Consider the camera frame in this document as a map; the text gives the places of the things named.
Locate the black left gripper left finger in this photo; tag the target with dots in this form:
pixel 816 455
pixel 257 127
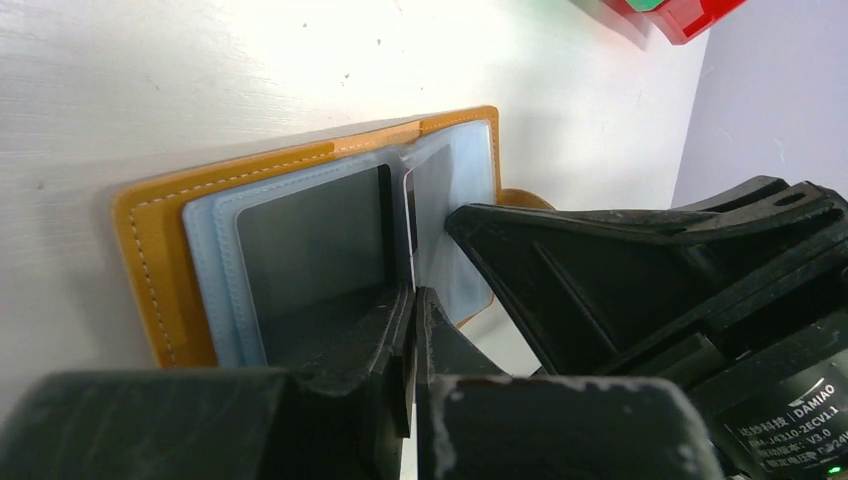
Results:
pixel 338 407

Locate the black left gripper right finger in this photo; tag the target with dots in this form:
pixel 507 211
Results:
pixel 476 422

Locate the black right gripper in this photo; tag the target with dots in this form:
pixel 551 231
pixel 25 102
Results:
pixel 768 374

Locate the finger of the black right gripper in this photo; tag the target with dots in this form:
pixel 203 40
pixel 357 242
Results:
pixel 608 292

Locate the yellow leather card holder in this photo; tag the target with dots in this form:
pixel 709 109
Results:
pixel 148 220

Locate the right red plastic bin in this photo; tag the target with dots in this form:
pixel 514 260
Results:
pixel 679 21

